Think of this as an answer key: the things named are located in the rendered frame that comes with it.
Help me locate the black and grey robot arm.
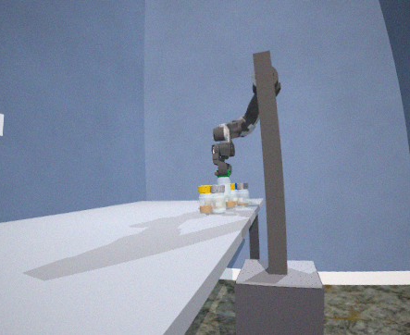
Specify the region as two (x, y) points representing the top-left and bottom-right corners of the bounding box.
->
(213, 67), (281, 143)

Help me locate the yellow-capped bottle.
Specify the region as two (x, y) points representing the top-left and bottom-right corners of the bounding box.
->
(226, 183), (236, 207)

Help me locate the glass bottle with yellow cap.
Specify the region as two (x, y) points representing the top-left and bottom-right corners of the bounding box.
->
(198, 185), (212, 214)

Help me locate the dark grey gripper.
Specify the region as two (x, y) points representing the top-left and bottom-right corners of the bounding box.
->
(211, 129), (235, 175)

